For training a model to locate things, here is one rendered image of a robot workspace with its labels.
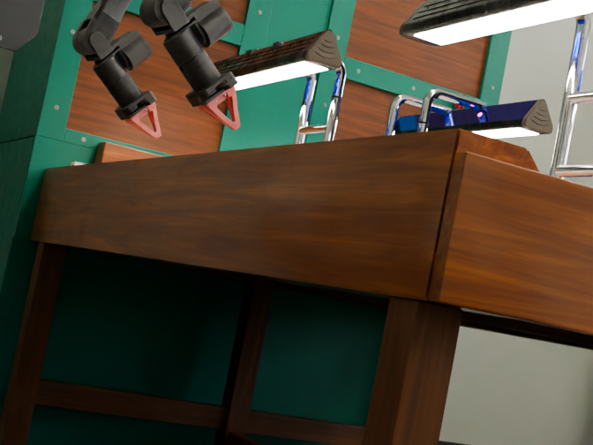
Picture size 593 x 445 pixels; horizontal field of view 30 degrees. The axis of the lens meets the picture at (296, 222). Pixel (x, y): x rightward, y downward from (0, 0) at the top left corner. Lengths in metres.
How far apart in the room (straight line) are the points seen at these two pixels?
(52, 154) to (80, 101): 0.16
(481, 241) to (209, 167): 0.72
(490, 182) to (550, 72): 3.76
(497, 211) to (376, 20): 2.14
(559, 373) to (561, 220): 3.81
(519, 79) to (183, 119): 2.14
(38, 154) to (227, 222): 1.25
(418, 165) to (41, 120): 1.75
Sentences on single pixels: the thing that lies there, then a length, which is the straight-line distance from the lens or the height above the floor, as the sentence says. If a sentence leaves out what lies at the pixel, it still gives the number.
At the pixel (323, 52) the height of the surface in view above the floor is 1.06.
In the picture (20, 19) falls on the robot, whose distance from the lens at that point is 2.01.
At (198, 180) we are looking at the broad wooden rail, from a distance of 1.82.
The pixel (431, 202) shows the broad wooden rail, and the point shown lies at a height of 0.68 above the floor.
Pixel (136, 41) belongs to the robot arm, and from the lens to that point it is 2.45.
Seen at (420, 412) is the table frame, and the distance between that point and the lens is 1.21.
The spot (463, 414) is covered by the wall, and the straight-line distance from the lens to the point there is 4.70.
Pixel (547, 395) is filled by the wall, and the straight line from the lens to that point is 5.00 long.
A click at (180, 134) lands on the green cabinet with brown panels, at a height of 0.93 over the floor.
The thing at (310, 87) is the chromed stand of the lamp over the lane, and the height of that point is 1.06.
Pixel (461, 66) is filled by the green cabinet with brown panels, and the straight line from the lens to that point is 3.42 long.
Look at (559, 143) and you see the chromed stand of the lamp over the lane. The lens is 1.82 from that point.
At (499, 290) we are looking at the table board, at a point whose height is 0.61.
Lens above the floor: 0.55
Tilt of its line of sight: 4 degrees up
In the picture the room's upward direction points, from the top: 11 degrees clockwise
